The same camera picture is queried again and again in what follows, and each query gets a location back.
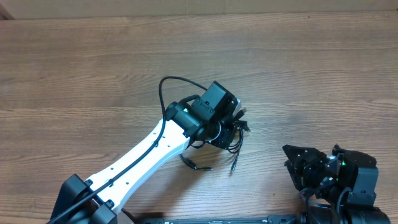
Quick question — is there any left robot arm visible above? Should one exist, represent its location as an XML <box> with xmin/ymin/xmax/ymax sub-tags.
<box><xmin>50</xmin><ymin>82</ymin><xmax>241</xmax><ymax>223</ymax></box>

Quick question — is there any black USB cable two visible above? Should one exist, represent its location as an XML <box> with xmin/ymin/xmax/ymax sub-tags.
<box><xmin>189</xmin><ymin>107</ymin><xmax>251</xmax><ymax>174</ymax></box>

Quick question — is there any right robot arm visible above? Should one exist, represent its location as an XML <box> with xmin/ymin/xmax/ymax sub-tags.
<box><xmin>282</xmin><ymin>144</ymin><xmax>390</xmax><ymax>224</ymax></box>

